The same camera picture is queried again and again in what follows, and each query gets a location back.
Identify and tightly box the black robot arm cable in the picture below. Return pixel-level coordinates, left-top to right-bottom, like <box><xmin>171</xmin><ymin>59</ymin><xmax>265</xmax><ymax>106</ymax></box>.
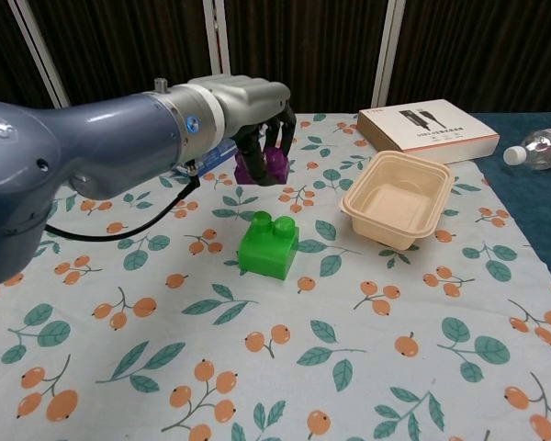
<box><xmin>45</xmin><ymin>158</ymin><xmax>202</xmax><ymax>243</ymax></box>

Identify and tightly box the white partition frame post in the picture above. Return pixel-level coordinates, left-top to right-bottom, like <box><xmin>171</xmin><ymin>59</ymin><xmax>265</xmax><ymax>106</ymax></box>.
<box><xmin>11</xmin><ymin>0</ymin><xmax>77</xmax><ymax>110</ymax></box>
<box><xmin>370</xmin><ymin>0</ymin><xmax>406</xmax><ymax>110</ymax></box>
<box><xmin>201</xmin><ymin>0</ymin><xmax>235</xmax><ymax>80</ymax></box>

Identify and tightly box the clear plastic water bottle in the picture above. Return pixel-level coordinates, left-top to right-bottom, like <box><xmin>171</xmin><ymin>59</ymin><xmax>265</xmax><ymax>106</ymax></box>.
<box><xmin>502</xmin><ymin>124</ymin><xmax>551</xmax><ymax>171</ymax></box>

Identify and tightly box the green toy brick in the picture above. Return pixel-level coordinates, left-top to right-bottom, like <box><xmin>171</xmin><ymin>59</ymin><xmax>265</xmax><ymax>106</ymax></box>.
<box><xmin>237</xmin><ymin>209</ymin><xmax>300</xmax><ymax>281</ymax></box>

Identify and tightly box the orange and blue snack box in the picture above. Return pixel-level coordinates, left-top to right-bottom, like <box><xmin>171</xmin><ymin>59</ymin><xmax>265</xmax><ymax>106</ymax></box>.
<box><xmin>172</xmin><ymin>140</ymin><xmax>238</xmax><ymax>178</ymax></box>

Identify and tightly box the small purple toy brick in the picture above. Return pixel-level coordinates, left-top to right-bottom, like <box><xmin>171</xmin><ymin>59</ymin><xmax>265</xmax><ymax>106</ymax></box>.
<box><xmin>233</xmin><ymin>146</ymin><xmax>290</xmax><ymax>186</ymax></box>

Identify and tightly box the beige takeaway food container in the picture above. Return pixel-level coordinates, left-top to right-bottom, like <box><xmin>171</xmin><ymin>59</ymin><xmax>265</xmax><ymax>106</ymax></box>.
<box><xmin>339</xmin><ymin>149</ymin><xmax>455</xmax><ymax>252</ymax></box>

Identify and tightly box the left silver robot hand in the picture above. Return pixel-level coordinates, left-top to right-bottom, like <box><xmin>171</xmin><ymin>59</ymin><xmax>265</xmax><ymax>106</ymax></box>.
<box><xmin>208</xmin><ymin>75</ymin><xmax>298</xmax><ymax>187</ymax></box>

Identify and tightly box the white cable product box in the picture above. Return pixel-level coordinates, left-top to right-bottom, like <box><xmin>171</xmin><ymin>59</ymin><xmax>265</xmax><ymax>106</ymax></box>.
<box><xmin>356</xmin><ymin>98</ymin><xmax>500</xmax><ymax>165</ymax></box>

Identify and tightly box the fruit and leaf print tablecloth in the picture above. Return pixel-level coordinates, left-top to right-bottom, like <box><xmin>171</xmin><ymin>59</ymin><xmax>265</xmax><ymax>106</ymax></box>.
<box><xmin>0</xmin><ymin>112</ymin><xmax>551</xmax><ymax>441</ymax></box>

